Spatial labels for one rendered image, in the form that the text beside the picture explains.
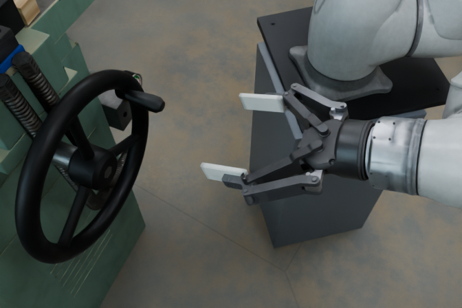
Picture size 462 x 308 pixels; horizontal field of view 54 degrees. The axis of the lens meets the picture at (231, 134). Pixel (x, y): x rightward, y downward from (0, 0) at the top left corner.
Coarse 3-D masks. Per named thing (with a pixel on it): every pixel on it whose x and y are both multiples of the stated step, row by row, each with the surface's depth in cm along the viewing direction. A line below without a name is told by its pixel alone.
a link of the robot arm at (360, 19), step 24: (336, 0) 81; (360, 0) 79; (384, 0) 79; (408, 0) 82; (312, 24) 90; (336, 24) 83; (360, 24) 81; (384, 24) 82; (408, 24) 83; (312, 48) 93; (336, 48) 87; (360, 48) 86; (384, 48) 86; (408, 48) 87; (336, 72) 93; (360, 72) 92
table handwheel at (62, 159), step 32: (64, 96) 55; (96, 96) 58; (64, 128) 54; (32, 160) 52; (64, 160) 65; (96, 160) 63; (128, 160) 77; (32, 192) 52; (128, 192) 77; (32, 224) 54; (96, 224) 72; (32, 256) 58; (64, 256) 64
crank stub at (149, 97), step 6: (132, 90) 66; (126, 96) 66; (132, 96) 65; (138, 96) 65; (144, 96) 65; (150, 96) 65; (156, 96) 65; (132, 102) 66; (138, 102) 65; (144, 102) 64; (150, 102) 64; (156, 102) 64; (162, 102) 65; (144, 108) 65; (150, 108) 64; (156, 108) 64; (162, 108) 65
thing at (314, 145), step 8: (312, 144) 57; (320, 144) 57; (296, 152) 58; (304, 152) 57; (312, 152) 57; (280, 160) 58; (288, 160) 58; (296, 160) 57; (264, 168) 58; (272, 168) 58; (280, 168) 58; (288, 168) 58; (296, 168) 58; (304, 168) 59; (248, 176) 58; (256, 176) 58; (264, 176) 58; (272, 176) 58; (280, 176) 58; (288, 176) 59; (248, 184) 58; (256, 184) 59
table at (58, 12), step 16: (48, 0) 74; (64, 0) 75; (80, 0) 79; (48, 16) 73; (64, 16) 76; (48, 32) 74; (64, 32) 78; (16, 144) 61; (0, 160) 59; (16, 160) 62
